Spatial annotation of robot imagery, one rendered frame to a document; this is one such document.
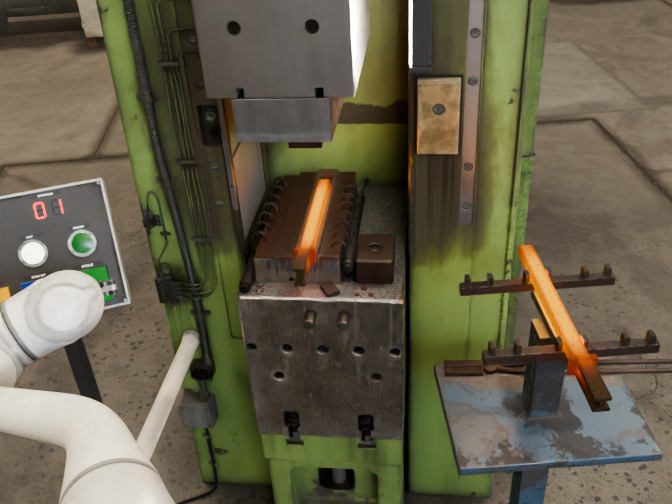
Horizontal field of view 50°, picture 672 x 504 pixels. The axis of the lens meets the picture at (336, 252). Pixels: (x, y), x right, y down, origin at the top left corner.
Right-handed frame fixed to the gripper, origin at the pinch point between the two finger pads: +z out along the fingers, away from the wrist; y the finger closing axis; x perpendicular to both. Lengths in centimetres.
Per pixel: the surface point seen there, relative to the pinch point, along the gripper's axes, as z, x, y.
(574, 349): -38, -27, 80
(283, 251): 13.9, -1.9, 42.2
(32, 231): 13.4, 13.7, -9.2
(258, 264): 15.8, -3.7, 36.2
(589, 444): -25, -50, 87
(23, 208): 13.5, 18.8, -9.9
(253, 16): -14, 44, 41
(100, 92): 434, 125, 0
